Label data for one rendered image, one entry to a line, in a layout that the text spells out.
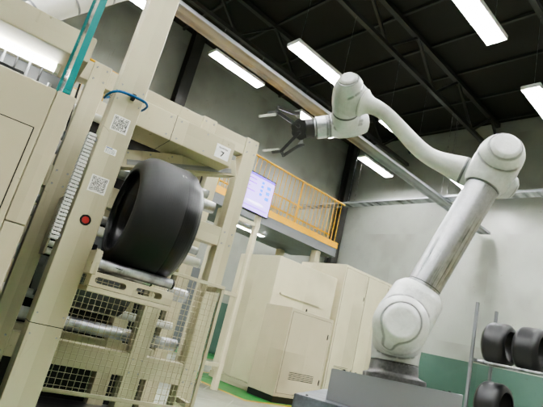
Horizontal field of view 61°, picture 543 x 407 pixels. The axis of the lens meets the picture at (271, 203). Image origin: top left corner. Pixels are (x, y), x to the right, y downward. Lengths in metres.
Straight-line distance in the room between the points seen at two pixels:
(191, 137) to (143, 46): 0.55
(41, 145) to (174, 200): 0.80
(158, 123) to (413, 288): 1.64
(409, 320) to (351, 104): 0.78
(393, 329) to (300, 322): 5.36
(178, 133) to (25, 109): 1.31
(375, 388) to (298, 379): 5.38
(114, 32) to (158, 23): 10.40
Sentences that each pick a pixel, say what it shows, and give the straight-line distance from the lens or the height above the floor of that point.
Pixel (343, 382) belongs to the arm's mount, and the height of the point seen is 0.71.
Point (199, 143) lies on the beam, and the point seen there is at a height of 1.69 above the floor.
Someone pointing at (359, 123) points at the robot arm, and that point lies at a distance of 1.83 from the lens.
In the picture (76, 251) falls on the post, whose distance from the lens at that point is 2.09.
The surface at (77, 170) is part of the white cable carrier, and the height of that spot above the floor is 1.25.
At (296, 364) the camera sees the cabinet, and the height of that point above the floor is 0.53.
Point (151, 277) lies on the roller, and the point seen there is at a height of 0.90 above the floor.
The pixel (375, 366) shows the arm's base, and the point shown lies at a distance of 1.61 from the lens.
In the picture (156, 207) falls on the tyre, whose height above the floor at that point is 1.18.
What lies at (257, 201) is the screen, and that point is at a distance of 6.42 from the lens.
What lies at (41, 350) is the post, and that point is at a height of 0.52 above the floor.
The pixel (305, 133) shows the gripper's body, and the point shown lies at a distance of 1.85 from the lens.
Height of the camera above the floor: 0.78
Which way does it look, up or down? 16 degrees up
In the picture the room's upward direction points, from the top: 14 degrees clockwise
